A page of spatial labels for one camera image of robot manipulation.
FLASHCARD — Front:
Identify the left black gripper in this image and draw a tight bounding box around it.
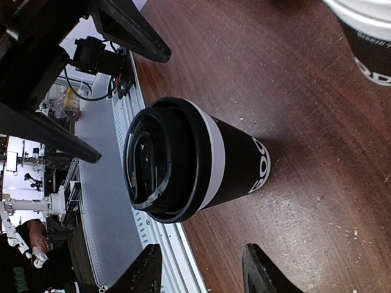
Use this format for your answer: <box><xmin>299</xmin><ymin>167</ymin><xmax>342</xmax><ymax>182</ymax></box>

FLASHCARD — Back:
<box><xmin>0</xmin><ymin>0</ymin><xmax>103</xmax><ymax>164</ymax></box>

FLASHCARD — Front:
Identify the black cup lid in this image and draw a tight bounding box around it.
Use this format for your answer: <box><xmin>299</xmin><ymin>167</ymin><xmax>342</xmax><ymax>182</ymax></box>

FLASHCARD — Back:
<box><xmin>123</xmin><ymin>97</ymin><xmax>212</xmax><ymax>223</ymax></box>

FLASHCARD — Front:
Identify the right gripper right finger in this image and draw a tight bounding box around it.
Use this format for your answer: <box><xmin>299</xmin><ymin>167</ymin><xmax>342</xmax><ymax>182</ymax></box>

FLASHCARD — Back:
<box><xmin>242</xmin><ymin>244</ymin><xmax>303</xmax><ymax>293</ymax></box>

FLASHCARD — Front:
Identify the stack of paper cups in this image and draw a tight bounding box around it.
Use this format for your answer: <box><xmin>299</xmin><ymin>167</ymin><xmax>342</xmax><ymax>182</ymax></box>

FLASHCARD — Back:
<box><xmin>324</xmin><ymin>1</ymin><xmax>390</xmax><ymax>87</ymax></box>

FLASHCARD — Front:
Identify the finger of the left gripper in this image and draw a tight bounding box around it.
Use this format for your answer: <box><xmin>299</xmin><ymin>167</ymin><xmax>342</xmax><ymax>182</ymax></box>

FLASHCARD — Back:
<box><xmin>91</xmin><ymin>1</ymin><xmax>171</xmax><ymax>63</ymax></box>

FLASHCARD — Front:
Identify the aluminium front rail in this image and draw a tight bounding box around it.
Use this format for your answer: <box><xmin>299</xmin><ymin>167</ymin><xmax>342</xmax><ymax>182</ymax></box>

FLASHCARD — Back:
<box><xmin>65</xmin><ymin>50</ymin><xmax>211</xmax><ymax>293</ymax></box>

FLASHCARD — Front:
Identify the single black paper cup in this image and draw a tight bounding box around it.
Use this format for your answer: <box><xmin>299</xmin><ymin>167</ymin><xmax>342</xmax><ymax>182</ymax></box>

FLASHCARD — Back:
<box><xmin>122</xmin><ymin>96</ymin><xmax>272</xmax><ymax>223</ymax></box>

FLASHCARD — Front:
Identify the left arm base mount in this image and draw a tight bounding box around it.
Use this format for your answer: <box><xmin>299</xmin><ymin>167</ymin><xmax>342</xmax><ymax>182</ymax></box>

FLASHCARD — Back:
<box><xmin>70</xmin><ymin>36</ymin><xmax>136</xmax><ymax>99</ymax></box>

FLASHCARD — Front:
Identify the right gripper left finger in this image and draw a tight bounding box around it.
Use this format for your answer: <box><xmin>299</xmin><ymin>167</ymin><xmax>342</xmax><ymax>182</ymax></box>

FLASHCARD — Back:
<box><xmin>107</xmin><ymin>244</ymin><xmax>162</xmax><ymax>293</ymax></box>

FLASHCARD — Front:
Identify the person in black shirt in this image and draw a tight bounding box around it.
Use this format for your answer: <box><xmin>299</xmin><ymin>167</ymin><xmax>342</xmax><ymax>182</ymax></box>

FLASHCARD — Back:
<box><xmin>1</xmin><ymin>219</ymin><xmax>76</xmax><ymax>292</ymax></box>

